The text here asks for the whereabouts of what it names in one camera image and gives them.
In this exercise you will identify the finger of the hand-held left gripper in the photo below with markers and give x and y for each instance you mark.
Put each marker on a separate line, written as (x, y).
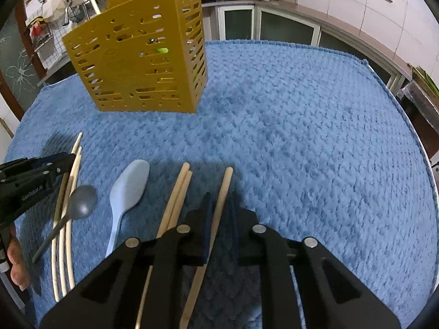
(56, 171)
(51, 159)

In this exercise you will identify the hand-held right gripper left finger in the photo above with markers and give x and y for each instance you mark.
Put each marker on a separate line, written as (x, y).
(205, 233)

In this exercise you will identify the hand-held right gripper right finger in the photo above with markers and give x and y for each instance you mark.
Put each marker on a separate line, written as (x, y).
(235, 226)

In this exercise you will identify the grey metal spoon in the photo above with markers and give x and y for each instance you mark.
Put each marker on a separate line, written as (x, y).
(82, 201)

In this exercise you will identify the light blue plastic spoon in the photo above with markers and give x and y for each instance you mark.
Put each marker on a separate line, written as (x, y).
(130, 185)

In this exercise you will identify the yellow perforated utensil holder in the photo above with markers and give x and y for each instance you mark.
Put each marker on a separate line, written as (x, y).
(137, 58)

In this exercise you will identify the person's left hand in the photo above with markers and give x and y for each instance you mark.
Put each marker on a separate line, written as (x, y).
(17, 264)

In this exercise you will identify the steel sink counter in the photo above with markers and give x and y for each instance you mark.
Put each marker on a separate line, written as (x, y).
(55, 72)

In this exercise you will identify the brown framed glass door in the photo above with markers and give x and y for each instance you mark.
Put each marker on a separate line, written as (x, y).
(17, 58)

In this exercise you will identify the blue knitted blanket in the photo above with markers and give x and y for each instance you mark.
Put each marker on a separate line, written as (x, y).
(308, 144)

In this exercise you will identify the white plastic bag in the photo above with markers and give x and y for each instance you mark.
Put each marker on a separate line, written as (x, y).
(56, 7)

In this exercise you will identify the glass door kitchen cabinet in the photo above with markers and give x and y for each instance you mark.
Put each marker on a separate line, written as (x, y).
(284, 29)

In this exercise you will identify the plastic covered side table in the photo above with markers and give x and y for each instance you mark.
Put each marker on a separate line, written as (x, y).
(423, 109)

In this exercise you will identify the green vegetables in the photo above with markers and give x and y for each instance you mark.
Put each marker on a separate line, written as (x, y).
(428, 80)

